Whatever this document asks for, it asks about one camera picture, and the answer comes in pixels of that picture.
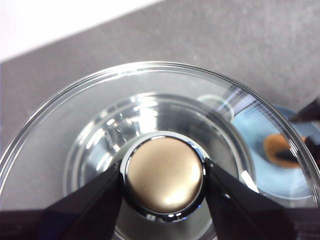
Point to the orange-brown potato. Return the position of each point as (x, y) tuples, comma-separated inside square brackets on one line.
[(275, 141)]

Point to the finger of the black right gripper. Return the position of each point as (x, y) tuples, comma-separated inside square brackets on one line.
[(311, 113), (314, 150)]

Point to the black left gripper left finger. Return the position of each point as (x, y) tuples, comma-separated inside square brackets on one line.
[(75, 220)]

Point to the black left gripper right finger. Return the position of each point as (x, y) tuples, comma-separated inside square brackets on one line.
[(250, 217)]

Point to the blue round plate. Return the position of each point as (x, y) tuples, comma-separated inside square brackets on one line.
[(270, 180)]

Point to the glass lid with green knob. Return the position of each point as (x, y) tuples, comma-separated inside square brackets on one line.
[(162, 172)]

